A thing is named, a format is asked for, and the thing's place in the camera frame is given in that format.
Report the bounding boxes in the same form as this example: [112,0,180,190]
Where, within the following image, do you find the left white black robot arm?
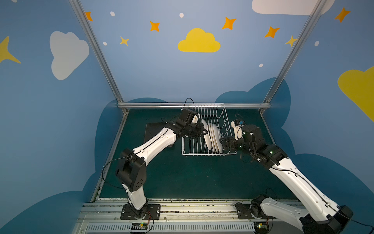
[103,108,207,219]

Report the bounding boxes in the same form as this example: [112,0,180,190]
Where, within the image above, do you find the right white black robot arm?
[219,121,353,234]

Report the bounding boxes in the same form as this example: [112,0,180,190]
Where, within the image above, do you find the right small circuit board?
[254,222,269,234]

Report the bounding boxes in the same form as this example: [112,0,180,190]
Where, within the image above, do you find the small circuit board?
[130,222,148,234]
[254,222,269,234]

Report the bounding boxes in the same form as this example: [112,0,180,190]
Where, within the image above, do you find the left small circuit board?
[130,222,148,234]

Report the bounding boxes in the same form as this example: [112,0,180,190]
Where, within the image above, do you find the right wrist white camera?
[231,119,244,140]

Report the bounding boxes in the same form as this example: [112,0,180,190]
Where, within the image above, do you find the white wire dish rack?
[182,107,237,156]

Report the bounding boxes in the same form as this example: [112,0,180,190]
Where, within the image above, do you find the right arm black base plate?
[235,202,267,219]

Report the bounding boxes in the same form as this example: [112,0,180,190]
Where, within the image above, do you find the aluminium frame back bar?
[118,102,271,109]

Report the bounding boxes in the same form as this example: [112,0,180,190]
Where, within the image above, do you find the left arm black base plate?
[120,203,161,220]

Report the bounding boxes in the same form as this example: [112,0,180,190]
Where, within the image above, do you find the aluminium mounting rail base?
[72,198,301,234]

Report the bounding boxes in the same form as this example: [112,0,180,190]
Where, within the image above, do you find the aluminium frame right post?
[263,0,327,105]

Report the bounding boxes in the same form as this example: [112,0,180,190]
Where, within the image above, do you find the aluminium frame post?
[263,0,327,105]
[69,0,125,103]

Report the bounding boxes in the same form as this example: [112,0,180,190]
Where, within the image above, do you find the aluminium frame left post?
[69,0,125,103]

